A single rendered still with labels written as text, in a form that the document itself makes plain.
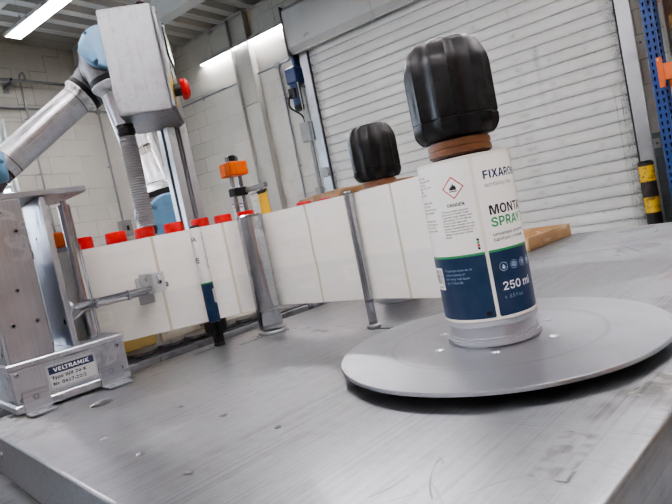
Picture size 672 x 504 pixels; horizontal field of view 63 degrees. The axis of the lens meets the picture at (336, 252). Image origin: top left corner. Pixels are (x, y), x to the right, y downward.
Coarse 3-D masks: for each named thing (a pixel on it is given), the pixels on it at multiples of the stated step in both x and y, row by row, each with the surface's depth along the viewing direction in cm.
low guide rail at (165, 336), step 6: (246, 312) 100; (252, 312) 101; (228, 318) 98; (234, 318) 98; (198, 324) 93; (174, 330) 90; (180, 330) 91; (186, 330) 92; (192, 330) 92; (198, 330) 93; (162, 336) 89; (168, 336) 89; (174, 336) 90; (180, 336) 91
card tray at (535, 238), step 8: (560, 224) 181; (568, 224) 178; (528, 232) 189; (536, 232) 187; (544, 232) 166; (552, 232) 170; (560, 232) 174; (568, 232) 178; (528, 240) 159; (536, 240) 162; (544, 240) 166; (552, 240) 169; (528, 248) 158; (536, 248) 162
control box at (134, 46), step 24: (120, 24) 96; (144, 24) 96; (120, 48) 96; (144, 48) 97; (120, 72) 96; (144, 72) 97; (168, 72) 98; (120, 96) 96; (144, 96) 97; (168, 96) 98; (144, 120) 102; (168, 120) 106
